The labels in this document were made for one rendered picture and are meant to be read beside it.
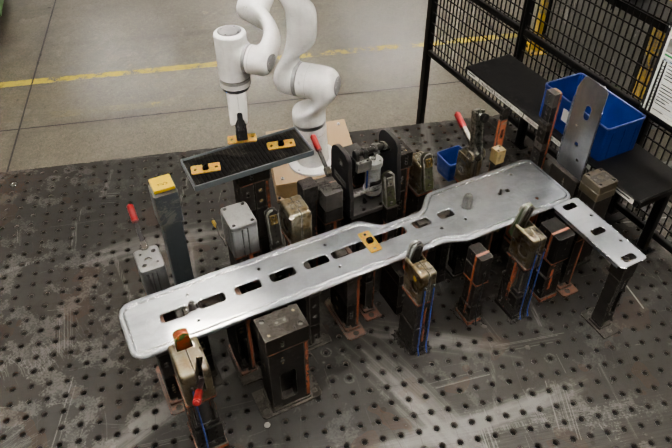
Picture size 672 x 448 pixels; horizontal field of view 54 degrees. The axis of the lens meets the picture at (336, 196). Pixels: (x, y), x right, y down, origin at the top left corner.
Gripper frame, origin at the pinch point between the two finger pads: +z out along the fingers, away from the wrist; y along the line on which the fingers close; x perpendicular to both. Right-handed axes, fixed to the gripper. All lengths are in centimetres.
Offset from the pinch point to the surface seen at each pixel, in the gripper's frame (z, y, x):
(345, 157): 6.3, 9.7, 28.6
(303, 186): 14.7, 10.3, 15.9
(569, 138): 13, 5, 102
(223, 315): 24, 46, -11
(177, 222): 22.2, 10.6, -21.7
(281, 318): 21, 52, 4
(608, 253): 25, 44, 98
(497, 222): 25, 26, 72
